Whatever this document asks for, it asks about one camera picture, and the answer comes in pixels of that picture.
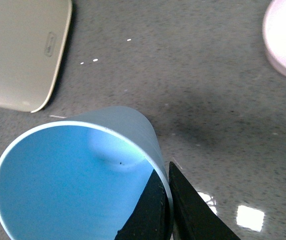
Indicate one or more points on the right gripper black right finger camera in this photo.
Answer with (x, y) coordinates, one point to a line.
(194, 220)

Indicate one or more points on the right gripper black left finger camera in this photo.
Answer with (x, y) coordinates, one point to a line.
(150, 219)

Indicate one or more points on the blue plastic cup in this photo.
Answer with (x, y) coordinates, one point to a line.
(80, 177)

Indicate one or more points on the pink plastic bowl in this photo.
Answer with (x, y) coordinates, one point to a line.
(274, 34)

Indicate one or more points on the white two-slot toaster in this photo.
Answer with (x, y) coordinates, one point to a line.
(32, 40)

